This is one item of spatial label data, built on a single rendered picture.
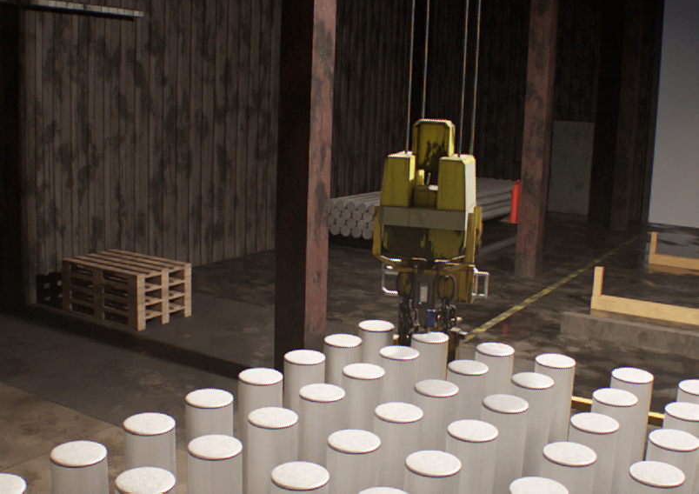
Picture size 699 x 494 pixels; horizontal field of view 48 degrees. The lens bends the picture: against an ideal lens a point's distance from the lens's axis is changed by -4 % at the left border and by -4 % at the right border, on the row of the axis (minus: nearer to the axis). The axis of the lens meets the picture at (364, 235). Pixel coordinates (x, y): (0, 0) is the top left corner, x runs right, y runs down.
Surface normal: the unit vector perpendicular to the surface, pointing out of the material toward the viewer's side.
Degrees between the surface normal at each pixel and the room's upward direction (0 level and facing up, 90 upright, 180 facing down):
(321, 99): 90
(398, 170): 90
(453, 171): 90
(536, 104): 90
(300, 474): 1
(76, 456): 4
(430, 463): 2
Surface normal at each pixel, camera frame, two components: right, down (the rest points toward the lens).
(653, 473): 0.02, -0.98
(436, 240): -0.25, 0.15
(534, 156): -0.51, 0.12
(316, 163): 0.86, 0.12
